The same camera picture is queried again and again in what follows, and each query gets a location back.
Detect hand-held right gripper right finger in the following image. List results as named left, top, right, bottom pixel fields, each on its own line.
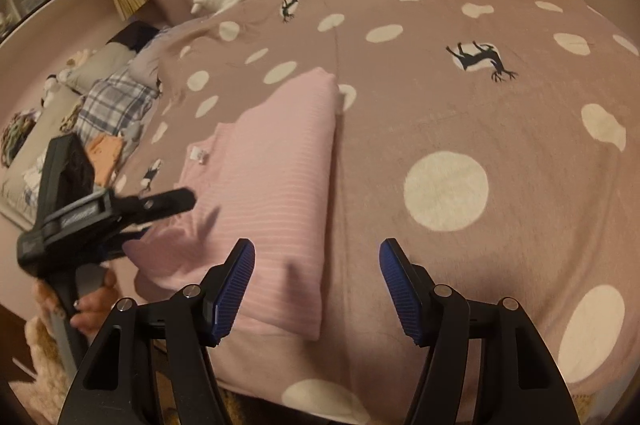
left=378, top=237, right=581, bottom=425

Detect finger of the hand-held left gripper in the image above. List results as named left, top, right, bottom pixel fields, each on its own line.
left=99, top=225, right=153, bottom=263
left=107, top=186, right=197, bottom=227

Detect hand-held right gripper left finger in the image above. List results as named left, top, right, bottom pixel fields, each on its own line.
left=57, top=237, right=257, bottom=425

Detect pink knit sweater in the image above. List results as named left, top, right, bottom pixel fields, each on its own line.
left=122, top=68, right=341, bottom=341

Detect person's left hand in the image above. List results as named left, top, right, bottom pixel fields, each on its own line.
left=69, top=269, right=118, bottom=338

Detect orange cloth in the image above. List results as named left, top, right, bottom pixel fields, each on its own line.
left=87, top=134, right=124, bottom=186

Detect multicolour knitted cloth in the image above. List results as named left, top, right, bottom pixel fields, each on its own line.
left=0, top=109, right=42, bottom=167

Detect plaid cloth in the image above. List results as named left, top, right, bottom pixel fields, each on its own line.
left=75, top=72, right=161, bottom=146

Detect small plush toys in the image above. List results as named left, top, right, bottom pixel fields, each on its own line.
left=42, top=50, right=96, bottom=106

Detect grey pillow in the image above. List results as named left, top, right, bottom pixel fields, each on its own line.
left=65, top=42, right=138, bottom=93

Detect lavender bedding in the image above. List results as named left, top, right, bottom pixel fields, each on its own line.
left=127, top=25, right=176, bottom=86

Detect dark cloth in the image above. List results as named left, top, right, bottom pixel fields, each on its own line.
left=109, top=21, right=161, bottom=53

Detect mauve polka dot blanket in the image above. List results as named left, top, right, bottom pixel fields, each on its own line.
left=112, top=0, right=640, bottom=425

